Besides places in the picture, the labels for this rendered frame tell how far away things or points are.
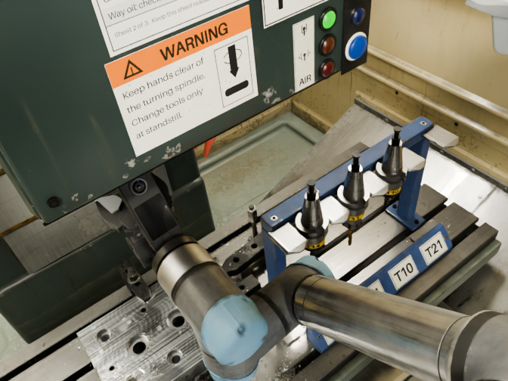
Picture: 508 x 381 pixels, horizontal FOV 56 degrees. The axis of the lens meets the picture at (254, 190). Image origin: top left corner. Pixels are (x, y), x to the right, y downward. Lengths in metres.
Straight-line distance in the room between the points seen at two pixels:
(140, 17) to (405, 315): 0.38
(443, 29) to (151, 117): 1.12
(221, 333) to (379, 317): 0.18
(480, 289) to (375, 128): 0.65
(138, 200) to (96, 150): 0.17
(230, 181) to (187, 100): 1.46
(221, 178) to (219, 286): 1.40
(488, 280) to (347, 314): 0.95
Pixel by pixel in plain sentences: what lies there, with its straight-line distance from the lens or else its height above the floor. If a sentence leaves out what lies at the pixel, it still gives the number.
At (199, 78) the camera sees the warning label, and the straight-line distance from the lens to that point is 0.50.
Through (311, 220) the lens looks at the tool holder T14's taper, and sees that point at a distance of 0.90.
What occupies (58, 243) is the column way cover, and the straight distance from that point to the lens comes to 1.42.
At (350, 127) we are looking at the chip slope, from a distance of 1.80.
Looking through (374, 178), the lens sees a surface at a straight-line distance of 1.03.
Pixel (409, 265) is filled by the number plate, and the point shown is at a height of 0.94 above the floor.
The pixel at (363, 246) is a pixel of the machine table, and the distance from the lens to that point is 1.31.
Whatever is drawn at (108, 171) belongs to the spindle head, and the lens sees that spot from 0.50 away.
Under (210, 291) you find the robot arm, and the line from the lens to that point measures 0.59.
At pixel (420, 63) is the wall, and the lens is 1.59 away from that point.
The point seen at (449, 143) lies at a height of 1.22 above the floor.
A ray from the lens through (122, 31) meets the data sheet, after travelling 0.44.
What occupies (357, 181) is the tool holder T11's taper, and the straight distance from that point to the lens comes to 0.94.
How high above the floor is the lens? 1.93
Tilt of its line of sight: 45 degrees down
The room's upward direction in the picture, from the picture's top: 7 degrees counter-clockwise
